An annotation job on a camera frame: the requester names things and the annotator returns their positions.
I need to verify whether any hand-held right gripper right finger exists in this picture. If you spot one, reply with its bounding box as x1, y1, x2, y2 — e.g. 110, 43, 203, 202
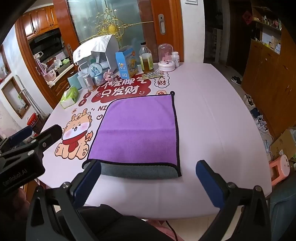
196, 160, 271, 241

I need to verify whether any small metal tin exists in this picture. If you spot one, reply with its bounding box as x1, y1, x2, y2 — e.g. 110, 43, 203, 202
83, 73, 95, 92

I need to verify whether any gold decorative ornament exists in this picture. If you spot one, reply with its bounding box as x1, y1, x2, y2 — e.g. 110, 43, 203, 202
92, 7, 154, 43

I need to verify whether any white house-shaped container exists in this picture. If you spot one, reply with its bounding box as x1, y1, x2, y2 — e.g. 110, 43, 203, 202
73, 34, 119, 70

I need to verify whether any snow globe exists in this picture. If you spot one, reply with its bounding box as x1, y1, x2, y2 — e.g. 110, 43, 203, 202
87, 63, 104, 87

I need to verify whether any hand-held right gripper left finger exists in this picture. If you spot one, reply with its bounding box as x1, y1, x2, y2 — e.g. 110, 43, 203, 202
26, 160, 102, 241

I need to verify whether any row of shoes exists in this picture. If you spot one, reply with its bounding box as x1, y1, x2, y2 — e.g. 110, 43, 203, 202
242, 94, 271, 153

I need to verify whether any pink flower ornament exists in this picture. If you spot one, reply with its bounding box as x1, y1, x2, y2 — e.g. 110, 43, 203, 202
103, 70, 118, 81

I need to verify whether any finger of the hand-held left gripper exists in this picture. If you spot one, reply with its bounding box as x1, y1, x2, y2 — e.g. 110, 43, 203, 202
0, 126, 33, 152
26, 124, 63, 158

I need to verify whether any green tissue box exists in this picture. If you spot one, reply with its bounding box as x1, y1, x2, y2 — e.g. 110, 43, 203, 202
60, 86, 79, 109

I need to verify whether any pink plastic stool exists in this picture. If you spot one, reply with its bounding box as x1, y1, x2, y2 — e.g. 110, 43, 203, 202
269, 155, 290, 186

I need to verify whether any glass dome music box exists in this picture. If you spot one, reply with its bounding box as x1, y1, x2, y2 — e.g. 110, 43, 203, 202
158, 43, 175, 72

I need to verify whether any purple and grey towel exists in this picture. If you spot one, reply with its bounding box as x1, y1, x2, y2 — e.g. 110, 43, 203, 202
83, 91, 182, 180

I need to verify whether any printed pink tablecloth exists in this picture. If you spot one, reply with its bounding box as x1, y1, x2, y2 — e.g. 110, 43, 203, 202
35, 62, 272, 220

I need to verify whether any wooden door with glass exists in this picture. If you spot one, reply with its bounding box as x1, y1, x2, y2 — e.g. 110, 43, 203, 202
53, 0, 184, 63

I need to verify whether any glass bottle with yellow liquid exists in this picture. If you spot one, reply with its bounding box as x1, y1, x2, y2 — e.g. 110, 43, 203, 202
139, 41, 154, 72

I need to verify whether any light blue canister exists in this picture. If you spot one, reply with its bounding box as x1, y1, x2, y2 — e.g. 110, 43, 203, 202
68, 73, 83, 91

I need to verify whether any blister pill pack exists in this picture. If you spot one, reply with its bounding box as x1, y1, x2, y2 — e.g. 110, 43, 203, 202
142, 72, 165, 81

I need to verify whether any wooden cabinet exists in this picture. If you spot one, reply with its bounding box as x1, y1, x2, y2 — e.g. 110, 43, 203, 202
240, 14, 296, 139

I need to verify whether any blue cardboard box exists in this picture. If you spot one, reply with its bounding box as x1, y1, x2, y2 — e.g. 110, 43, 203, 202
115, 46, 139, 80

